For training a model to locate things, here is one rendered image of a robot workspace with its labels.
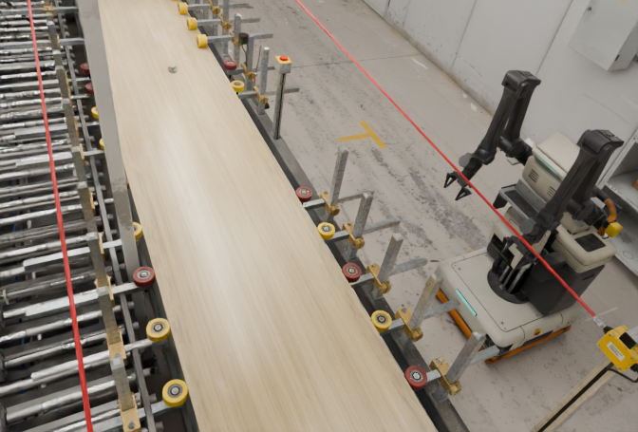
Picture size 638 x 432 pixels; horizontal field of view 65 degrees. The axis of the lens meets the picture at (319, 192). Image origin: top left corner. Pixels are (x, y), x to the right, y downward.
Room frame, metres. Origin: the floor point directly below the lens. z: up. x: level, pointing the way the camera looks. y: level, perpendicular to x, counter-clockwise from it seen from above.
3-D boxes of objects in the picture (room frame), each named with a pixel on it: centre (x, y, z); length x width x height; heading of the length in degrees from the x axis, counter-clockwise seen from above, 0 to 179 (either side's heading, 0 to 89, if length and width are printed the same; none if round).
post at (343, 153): (1.84, -0.07, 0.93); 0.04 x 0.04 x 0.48; 33
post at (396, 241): (1.42, -0.34, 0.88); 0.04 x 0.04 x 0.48; 33
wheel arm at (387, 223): (1.69, -0.23, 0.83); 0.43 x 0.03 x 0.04; 123
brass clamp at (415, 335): (1.22, -0.47, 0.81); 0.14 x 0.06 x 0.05; 33
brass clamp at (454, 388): (1.01, -0.60, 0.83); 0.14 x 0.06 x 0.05; 33
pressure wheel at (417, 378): (0.95, -0.47, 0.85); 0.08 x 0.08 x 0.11
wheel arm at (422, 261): (1.48, -0.36, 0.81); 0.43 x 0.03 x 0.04; 123
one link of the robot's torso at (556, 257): (1.88, -1.12, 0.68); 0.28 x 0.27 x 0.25; 32
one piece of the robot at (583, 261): (2.07, -1.31, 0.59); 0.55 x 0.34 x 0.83; 32
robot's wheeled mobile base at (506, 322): (2.02, -1.23, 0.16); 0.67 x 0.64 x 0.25; 123
